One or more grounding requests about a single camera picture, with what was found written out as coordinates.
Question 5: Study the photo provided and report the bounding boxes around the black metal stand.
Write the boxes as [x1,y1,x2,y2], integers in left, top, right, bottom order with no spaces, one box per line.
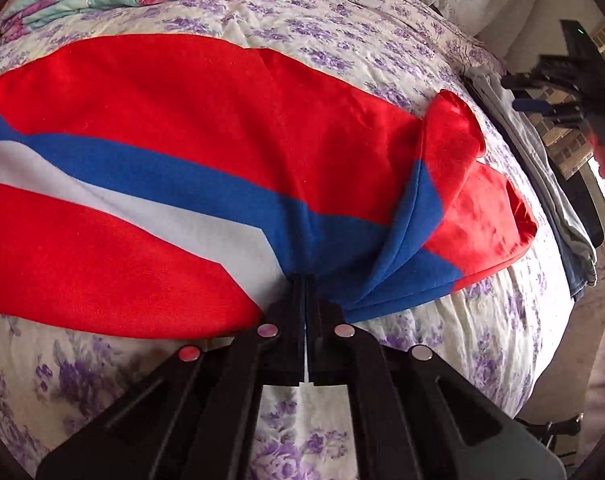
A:
[515,411,585,458]

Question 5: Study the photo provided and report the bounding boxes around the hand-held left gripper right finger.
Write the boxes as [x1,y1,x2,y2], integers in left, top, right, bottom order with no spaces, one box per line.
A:
[306,275,569,480]

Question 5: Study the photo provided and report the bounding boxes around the purple floral bed sheet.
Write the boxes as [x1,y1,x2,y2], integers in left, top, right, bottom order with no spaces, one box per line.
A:
[0,0,555,480]

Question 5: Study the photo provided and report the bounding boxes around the grey garment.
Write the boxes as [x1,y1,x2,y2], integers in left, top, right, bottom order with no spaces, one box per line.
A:
[463,67,599,302]

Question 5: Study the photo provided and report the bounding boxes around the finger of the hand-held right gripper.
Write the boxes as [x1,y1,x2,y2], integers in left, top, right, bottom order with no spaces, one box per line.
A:
[500,71,582,95]
[512,98,585,128]

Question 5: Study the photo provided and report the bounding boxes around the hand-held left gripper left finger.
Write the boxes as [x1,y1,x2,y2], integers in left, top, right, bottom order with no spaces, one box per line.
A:
[35,274,307,480]

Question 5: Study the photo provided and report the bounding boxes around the red blue white pants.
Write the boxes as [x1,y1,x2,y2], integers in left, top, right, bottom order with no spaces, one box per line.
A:
[0,34,539,341]

